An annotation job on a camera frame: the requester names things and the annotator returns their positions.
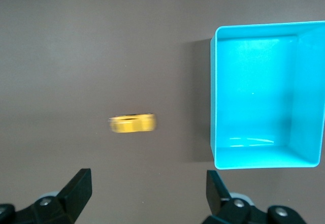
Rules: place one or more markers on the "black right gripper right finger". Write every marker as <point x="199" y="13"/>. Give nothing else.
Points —
<point x="217" y="196"/>

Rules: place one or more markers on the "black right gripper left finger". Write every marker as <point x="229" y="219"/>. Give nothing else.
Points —
<point x="75" y="193"/>

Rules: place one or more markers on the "yellow beetle toy car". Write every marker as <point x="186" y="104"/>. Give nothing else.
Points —
<point x="132" y="124"/>

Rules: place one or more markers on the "teal plastic bin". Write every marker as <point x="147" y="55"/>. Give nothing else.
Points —
<point x="254" y="94"/>

